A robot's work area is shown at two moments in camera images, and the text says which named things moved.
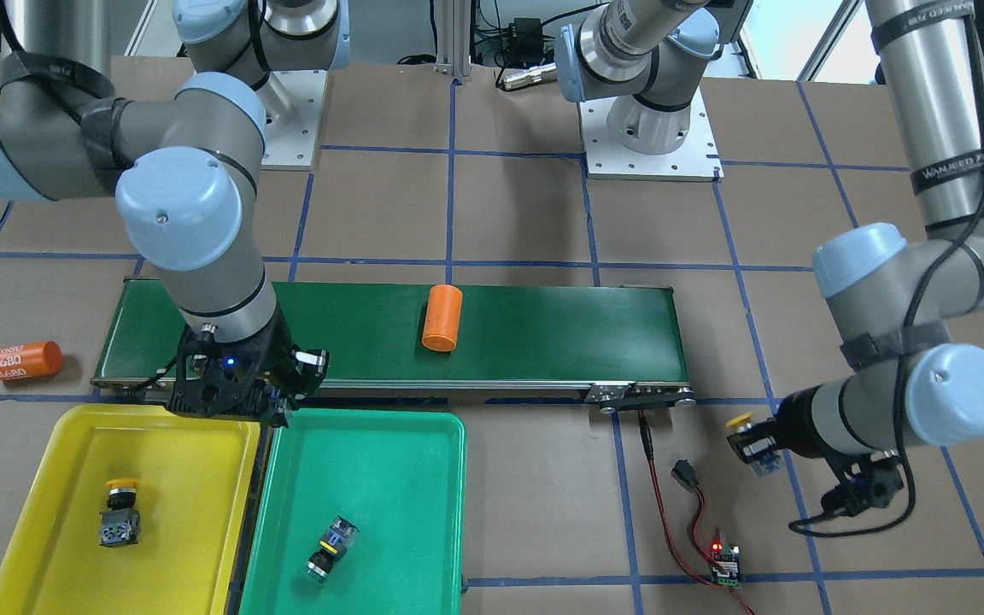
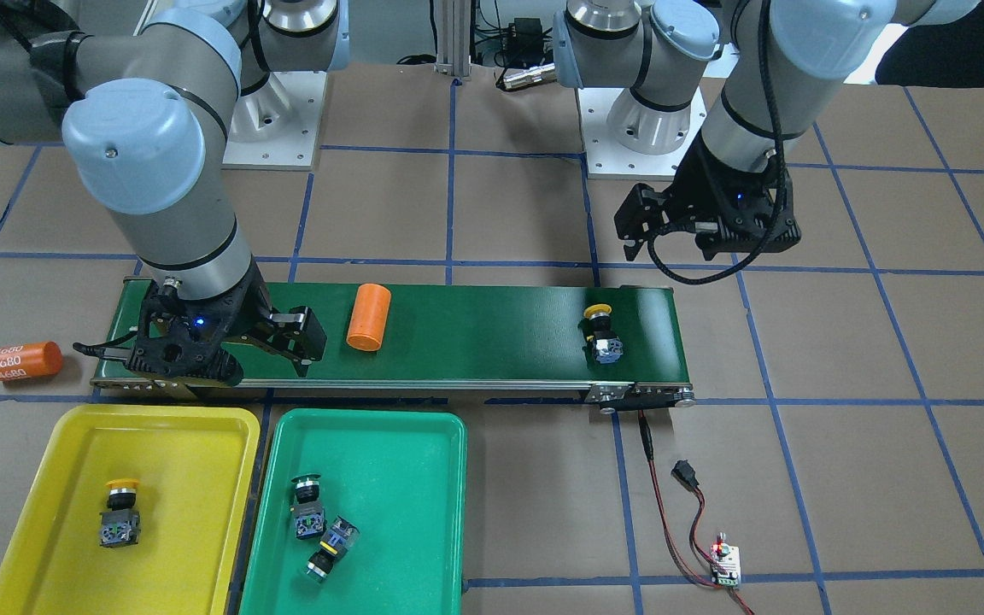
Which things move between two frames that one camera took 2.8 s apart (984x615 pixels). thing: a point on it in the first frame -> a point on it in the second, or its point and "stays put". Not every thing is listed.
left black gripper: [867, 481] -> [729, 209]
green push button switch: [341, 535] stays put
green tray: [400, 477] stays put
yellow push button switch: [120, 525] stays put
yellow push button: [766, 463] -> [601, 345]
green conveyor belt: [617, 344] stays put
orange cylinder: [442, 318] -> [369, 317]
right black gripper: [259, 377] -> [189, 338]
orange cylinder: [31, 360] stays put
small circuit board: [729, 558] stays put
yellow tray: [196, 477] stays put
